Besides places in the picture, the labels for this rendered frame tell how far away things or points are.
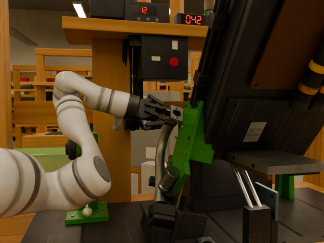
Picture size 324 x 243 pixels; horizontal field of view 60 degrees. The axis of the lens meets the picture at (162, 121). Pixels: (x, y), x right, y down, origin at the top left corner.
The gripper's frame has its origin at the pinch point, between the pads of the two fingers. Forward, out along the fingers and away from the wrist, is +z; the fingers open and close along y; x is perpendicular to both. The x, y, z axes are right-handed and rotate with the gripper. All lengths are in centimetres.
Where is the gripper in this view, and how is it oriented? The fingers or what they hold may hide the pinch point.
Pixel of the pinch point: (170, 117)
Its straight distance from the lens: 85.7
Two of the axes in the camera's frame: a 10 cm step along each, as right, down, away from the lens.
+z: 9.4, 2.5, 2.4
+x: -3.4, 6.2, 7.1
